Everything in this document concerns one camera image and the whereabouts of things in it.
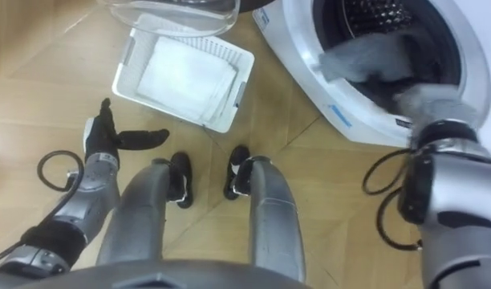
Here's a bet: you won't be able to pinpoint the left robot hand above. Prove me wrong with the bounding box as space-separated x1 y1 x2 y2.
82 97 171 161

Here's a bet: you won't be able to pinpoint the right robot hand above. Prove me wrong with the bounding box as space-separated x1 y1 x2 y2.
392 83 481 129

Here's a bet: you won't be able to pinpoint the grey towel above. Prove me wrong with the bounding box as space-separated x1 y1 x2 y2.
318 30 435 116

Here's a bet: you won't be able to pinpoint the white folded cloth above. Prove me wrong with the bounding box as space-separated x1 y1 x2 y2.
136 35 239 124

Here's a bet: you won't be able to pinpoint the black round glass washer door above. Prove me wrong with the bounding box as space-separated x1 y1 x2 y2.
95 0 275 39

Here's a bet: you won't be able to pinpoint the white plastic laundry basket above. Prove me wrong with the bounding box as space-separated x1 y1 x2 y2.
111 26 256 134

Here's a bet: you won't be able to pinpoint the white washing machine tower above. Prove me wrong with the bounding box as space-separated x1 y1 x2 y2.
252 0 491 160

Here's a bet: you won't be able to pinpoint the robot body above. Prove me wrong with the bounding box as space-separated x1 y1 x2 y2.
0 258 313 289

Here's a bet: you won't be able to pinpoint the robot legs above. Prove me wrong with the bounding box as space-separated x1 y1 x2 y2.
95 144 307 283

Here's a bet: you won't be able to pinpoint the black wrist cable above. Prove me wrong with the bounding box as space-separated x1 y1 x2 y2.
0 149 87 268
361 147 425 252

